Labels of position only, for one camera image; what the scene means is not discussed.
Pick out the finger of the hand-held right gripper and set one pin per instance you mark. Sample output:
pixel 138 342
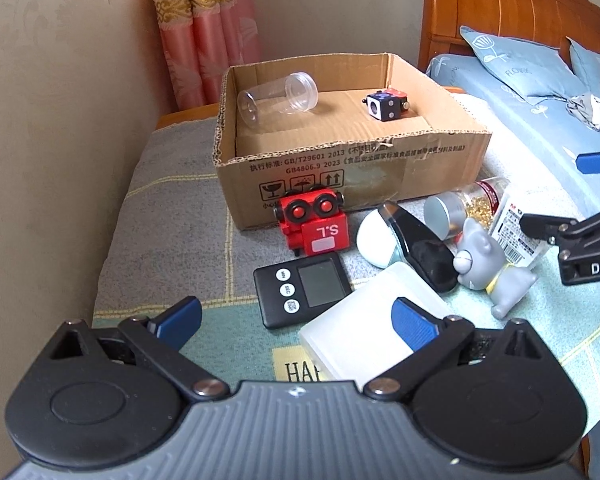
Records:
pixel 597 161
pixel 545 226

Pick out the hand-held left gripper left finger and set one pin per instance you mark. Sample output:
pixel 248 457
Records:
pixel 180 321

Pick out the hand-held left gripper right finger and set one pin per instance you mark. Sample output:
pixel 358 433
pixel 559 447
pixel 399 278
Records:
pixel 412 327

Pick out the glass bottle of gold beads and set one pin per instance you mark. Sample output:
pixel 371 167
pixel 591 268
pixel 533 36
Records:
pixel 517 232

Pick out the white translucent plastic box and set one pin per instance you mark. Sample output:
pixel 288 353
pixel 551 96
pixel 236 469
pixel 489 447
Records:
pixel 355 330

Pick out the grey cat figurine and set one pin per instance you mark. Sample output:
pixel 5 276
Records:
pixel 485 265

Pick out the black oblong device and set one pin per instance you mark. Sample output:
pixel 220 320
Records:
pixel 425 250

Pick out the pale egg-shaped device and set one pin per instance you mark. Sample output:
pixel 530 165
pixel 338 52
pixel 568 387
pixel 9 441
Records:
pixel 372 240

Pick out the black digital timer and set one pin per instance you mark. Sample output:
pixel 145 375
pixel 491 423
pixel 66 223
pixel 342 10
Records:
pixel 305 290

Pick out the brown cardboard box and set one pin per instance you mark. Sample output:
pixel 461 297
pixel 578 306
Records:
pixel 360 180

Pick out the grey crumpled cloth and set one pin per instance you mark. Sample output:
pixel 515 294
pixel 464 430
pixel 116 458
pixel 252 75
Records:
pixel 587 110

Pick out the blue bed sheet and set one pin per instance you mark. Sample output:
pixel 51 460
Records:
pixel 530 130

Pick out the blue flower-print pillow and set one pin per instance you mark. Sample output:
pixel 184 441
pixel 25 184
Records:
pixel 515 65
pixel 587 67

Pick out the grey green plaid blanket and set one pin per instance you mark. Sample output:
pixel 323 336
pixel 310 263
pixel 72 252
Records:
pixel 180 220

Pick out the wooden headboard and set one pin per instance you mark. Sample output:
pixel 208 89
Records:
pixel 505 0

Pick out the dark blue red fidget cube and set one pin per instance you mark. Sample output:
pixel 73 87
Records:
pixel 386 105

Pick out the clear plastic jar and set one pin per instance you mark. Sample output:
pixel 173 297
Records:
pixel 275 97

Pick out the pink curtain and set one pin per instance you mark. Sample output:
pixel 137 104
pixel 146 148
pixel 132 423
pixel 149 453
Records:
pixel 205 35

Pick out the wooden bed rail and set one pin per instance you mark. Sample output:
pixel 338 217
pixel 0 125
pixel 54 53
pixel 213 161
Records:
pixel 185 115

